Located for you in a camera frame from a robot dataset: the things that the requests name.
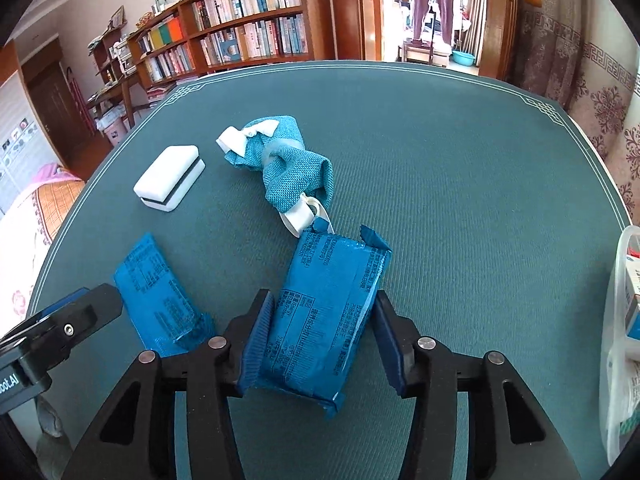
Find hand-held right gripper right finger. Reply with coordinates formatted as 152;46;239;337
372;290;583;480

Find pink bin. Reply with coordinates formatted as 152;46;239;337
97;112;132;147

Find brown wardrobe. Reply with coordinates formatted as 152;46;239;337
14;42;97;167

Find teal and white cloth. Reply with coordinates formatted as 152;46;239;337
216;115;335;238

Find wooden bookshelf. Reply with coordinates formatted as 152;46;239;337
127;0;317;92

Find patterned curtain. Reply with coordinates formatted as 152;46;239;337
510;0;640;271

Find bed with pink cover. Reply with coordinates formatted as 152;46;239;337
0;162;87;332

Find hanging purple pants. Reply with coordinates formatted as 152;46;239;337
411;0;457;48

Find blue snack packet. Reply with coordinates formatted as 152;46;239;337
237;225;393;421
114;232;217;359

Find clear plastic bowl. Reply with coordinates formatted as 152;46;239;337
597;225;640;466

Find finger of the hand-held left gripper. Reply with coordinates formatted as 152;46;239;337
0;282;124;377

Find rows of shelved books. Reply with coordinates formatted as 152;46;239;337
137;0;308;83

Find white and blue carton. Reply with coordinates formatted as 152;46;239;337
622;259;640;342

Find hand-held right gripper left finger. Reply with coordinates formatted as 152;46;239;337
60;287;276;480

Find wooden door with knob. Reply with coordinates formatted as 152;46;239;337
480;0;545;82

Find small wooden shelf unit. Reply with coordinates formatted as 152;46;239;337
87;25;139;132

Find small white sponge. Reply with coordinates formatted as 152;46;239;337
133;145;206;212

